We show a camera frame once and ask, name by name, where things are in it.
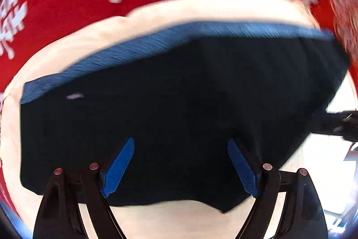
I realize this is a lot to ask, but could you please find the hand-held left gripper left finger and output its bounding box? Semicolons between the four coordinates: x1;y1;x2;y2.
33;138;135;239

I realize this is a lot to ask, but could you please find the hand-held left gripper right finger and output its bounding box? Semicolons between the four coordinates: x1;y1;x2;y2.
227;139;329;239

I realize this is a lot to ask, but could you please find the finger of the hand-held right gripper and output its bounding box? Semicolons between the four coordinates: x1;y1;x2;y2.
315;110;358;142

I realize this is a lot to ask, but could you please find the dark navy pants blue waistband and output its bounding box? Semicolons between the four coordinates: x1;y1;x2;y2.
19;21;351;214

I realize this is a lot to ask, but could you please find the cream round table mat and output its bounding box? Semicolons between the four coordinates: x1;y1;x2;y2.
0;0;358;228

